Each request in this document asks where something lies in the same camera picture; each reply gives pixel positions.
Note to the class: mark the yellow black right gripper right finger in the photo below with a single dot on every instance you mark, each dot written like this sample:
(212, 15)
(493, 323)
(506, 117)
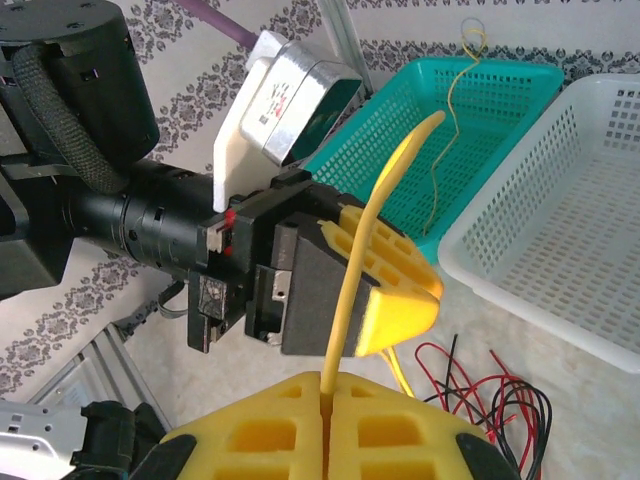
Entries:
(400, 440)

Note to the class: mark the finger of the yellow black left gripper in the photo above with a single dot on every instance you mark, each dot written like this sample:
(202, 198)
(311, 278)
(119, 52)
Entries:
(395, 250)
(310, 300)

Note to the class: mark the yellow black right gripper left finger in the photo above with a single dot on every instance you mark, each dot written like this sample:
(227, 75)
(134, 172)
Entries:
(250, 440)

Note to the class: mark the teal plastic basket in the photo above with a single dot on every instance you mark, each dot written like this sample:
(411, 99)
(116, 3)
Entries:
(480, 150)

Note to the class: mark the white plastic basket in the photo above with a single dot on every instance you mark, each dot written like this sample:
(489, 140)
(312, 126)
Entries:
(575, 225)

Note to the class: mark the aluminium side rail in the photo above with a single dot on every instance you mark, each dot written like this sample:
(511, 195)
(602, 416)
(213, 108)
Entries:
(115, 360)

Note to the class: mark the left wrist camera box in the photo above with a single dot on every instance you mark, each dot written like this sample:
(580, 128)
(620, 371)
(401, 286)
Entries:
(280, 100)

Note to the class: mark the aluminium corner post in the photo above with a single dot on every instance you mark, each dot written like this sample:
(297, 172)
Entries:
(345, 45)

